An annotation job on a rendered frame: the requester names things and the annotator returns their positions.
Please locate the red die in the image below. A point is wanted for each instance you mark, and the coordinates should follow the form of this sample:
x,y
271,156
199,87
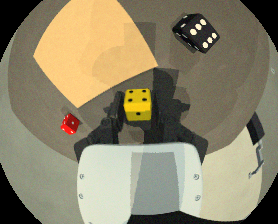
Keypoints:
x,y
70,124

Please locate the yellow die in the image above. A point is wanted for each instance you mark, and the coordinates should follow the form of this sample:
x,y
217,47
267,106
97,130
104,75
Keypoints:
x,y
137,104

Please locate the tan flat mat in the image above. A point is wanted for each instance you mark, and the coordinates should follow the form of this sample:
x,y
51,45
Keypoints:
x,y
91,46

